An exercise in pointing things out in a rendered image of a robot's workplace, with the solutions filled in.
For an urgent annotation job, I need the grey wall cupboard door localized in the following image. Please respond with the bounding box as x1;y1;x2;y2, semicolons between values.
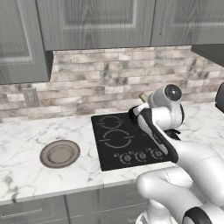
150;0;224;47
36;0;156;52
0;0;51;86

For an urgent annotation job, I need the black extractor hood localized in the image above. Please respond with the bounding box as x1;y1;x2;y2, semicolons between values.
191;43;224;68

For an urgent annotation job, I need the black hob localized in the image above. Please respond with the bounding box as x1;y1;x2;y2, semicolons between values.
90;112;177;172

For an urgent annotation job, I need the black hob knob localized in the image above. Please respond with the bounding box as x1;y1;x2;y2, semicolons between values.
151;148;165;160
135;150;148;163
120;152;133;165

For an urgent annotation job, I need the grey drawer front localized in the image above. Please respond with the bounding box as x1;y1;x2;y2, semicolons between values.
64;183;148;224
0;194;70;224

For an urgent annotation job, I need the round grey plate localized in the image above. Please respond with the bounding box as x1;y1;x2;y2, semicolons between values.
38;139;81;170

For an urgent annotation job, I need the dark rounded appliance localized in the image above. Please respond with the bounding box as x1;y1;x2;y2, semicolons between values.
214;81;224;115

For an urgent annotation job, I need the grey wall socket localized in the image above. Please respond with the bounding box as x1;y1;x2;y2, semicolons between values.
22;87;40;109

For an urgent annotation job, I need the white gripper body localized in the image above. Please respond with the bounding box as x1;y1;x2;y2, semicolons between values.
166;129;182;142

